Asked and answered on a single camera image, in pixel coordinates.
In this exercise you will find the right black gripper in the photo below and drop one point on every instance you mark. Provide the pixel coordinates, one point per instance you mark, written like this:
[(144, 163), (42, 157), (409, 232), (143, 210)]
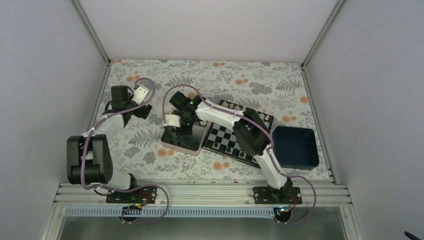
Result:
[(183, 132)]

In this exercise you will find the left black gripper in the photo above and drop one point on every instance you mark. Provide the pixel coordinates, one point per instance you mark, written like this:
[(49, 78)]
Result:
[(140, 113)]

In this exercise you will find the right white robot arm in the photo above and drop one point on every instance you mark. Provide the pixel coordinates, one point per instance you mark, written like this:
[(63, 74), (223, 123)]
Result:
[(250, 131)]

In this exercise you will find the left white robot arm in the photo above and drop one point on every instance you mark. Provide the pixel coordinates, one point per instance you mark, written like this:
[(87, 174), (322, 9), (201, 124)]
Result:
[(89, 160)]

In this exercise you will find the black white chessboard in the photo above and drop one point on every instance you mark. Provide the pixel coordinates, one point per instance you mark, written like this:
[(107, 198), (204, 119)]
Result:
[(218, 138)]

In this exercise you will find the floral table mat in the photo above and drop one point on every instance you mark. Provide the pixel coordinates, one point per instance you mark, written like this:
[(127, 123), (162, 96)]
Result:
[(276, 88)]

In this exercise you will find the blue plastic box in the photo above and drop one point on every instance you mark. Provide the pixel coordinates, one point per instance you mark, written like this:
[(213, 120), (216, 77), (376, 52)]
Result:
[(295, 147)]

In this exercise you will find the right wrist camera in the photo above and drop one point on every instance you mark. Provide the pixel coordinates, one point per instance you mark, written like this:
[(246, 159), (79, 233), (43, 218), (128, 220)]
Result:
[(172, 120)]

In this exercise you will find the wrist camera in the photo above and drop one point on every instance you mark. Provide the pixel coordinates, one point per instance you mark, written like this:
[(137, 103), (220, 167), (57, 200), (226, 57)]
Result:
[(139, 94), (172, 120)]

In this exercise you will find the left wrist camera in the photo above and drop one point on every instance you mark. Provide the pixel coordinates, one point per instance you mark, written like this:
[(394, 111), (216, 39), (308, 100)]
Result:
[(139, 94)]

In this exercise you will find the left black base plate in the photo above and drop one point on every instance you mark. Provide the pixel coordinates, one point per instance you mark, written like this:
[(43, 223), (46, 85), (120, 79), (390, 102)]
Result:
[(145, 195)]

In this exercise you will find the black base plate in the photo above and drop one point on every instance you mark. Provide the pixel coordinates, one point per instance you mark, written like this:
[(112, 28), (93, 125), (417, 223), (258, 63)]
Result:
[(263, 196), (145, 195)]

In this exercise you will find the left aluminium frame post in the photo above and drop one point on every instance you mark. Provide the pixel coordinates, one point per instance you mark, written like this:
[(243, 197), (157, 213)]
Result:
[(88, 25)]

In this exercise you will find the aluminium frame post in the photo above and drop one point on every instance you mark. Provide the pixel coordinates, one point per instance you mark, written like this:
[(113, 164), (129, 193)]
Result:
[(88, 25), (322, 33)]

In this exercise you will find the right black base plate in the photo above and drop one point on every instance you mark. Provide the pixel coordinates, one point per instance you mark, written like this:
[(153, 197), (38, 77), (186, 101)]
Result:
[(263, 196)]

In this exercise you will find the aluminium front rail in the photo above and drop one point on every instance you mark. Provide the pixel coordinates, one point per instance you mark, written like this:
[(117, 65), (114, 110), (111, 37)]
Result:
[(212, 194)]

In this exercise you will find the right aluminium frame post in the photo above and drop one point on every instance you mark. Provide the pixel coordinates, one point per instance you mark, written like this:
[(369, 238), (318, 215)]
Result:
[(322, 33)]

